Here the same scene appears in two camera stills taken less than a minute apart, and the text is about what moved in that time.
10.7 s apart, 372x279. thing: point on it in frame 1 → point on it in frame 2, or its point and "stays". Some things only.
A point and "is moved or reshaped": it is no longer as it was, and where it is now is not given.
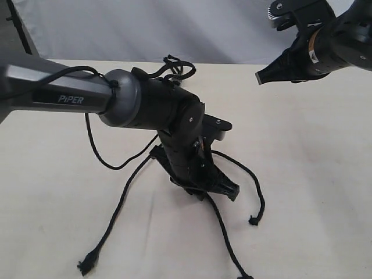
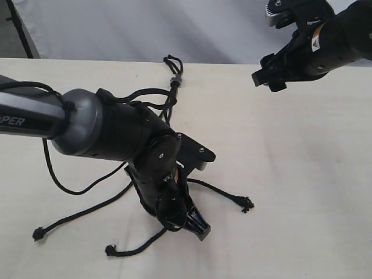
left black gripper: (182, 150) → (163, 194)
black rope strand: (244, 275) → (175, 68)
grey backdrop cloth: (205, 31) stays
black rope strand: (86, 265) → (39, 233)
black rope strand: (253, 220) is moved or reshaped
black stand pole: (16, 19) stays
